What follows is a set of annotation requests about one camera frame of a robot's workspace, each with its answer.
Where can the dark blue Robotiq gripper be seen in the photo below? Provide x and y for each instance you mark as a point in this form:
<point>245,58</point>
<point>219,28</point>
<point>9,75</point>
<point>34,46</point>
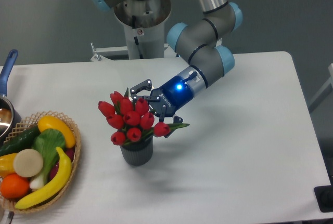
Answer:
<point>166,99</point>

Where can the red tulip bouquet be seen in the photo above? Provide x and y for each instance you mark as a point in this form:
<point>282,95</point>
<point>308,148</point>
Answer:
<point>133,121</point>

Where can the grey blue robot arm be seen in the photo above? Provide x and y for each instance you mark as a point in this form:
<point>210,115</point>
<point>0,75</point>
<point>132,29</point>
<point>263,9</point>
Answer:
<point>197,44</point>

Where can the dark grey ribbed vase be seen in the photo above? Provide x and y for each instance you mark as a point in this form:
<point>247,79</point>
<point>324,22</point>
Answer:
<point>138,153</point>

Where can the dark red vegetable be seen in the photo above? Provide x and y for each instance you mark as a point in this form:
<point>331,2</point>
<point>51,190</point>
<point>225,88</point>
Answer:
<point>70,153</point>

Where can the green bok choy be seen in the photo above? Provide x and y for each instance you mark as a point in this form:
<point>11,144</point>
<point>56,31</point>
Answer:
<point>46,144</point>

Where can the woven wicker basket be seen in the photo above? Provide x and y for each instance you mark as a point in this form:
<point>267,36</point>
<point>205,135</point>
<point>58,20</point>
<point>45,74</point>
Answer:
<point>27,123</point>

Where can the yellow banana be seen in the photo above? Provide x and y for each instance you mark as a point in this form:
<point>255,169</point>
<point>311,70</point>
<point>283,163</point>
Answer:
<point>51,188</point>

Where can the green cucumber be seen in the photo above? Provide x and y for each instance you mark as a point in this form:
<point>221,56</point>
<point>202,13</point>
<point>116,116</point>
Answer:
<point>23,140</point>

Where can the beige round disc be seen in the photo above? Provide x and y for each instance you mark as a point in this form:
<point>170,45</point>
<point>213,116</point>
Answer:
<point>28,163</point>

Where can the yellow bell pepper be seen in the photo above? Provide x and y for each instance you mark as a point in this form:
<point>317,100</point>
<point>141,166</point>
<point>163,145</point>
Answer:
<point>7,164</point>

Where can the orange fruit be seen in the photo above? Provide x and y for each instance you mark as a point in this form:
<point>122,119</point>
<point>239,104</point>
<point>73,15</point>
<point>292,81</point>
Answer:
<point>14,186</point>

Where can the black device at table edge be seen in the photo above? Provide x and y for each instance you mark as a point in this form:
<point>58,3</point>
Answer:
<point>324,198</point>

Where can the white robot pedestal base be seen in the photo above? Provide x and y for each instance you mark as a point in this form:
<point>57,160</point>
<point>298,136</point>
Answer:
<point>143,23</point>

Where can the blue handled saucepan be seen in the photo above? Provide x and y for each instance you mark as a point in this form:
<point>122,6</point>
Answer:
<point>9,116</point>

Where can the white frame at right edge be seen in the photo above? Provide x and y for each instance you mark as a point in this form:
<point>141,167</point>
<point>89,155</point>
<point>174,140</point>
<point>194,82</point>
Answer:
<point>322,93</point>

